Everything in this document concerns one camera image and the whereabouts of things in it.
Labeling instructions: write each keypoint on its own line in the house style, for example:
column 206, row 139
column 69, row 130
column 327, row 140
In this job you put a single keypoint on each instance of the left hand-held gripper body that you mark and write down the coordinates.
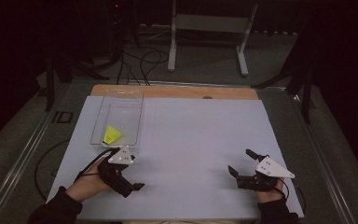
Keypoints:
column 121, row 157

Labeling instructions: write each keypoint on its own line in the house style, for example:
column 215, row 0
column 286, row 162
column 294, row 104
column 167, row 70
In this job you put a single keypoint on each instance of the clear plastic container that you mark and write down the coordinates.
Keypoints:
column 121, row 109

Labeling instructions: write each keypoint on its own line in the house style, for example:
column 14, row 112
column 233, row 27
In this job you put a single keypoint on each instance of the yellow shuttlecock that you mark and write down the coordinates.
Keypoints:
column 112, row 134

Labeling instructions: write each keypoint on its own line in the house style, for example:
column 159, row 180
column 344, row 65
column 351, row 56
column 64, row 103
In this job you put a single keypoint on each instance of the black stand legs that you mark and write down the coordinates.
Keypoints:
column 51, row 81
column 306, row 93

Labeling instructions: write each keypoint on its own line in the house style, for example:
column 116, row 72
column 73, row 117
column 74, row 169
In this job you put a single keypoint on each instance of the metal floor rail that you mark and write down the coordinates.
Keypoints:
column 21, row 158
column 323, row 155

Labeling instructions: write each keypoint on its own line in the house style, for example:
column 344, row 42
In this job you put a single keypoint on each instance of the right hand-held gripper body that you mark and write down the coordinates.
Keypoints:
column 272, row 168

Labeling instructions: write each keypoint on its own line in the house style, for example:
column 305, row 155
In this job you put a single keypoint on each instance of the white metal stand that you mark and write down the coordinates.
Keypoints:
column 211, row 23

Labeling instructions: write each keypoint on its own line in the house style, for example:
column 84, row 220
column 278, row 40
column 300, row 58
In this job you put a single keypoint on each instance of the person's left hand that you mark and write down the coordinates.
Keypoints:
column 87, row 185

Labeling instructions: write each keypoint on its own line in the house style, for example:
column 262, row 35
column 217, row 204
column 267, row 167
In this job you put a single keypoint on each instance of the person's right hand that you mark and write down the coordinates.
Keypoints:
column 268, row 196

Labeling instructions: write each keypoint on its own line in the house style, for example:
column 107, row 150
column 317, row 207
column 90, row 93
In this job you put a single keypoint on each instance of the white board mat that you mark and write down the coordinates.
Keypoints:
column 183, row 186

